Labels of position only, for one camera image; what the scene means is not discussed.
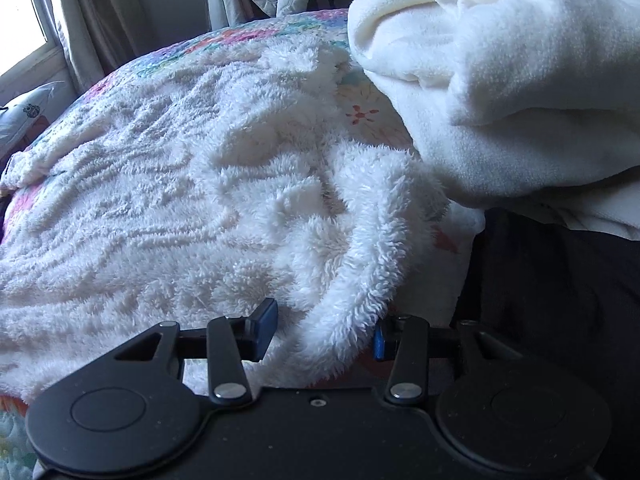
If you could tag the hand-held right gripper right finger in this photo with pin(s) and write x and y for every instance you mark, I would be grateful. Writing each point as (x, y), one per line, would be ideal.
(381, 342)

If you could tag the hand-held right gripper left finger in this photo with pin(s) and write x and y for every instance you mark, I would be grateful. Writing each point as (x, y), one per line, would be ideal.
(262, 330)

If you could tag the white fluffy fleece garment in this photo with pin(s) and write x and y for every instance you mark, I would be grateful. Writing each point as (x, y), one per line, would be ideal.
(175, 185)

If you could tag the black pants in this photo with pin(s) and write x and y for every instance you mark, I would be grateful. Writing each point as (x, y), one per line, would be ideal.
(550, 285)

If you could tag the floral quilted bedspread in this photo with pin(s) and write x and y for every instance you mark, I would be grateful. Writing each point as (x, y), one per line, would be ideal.
(370, 110)

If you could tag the white smooth fleece garment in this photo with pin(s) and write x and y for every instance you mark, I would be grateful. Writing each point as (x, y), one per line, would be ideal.
(525, 85)

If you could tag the cat print pillow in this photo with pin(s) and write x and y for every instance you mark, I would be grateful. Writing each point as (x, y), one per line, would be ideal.
(30, 115)

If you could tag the beige curtain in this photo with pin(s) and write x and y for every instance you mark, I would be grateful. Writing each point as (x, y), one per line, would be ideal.
(95, 10)

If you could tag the window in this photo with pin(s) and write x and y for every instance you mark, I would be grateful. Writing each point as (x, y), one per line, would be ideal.
(20, 15)

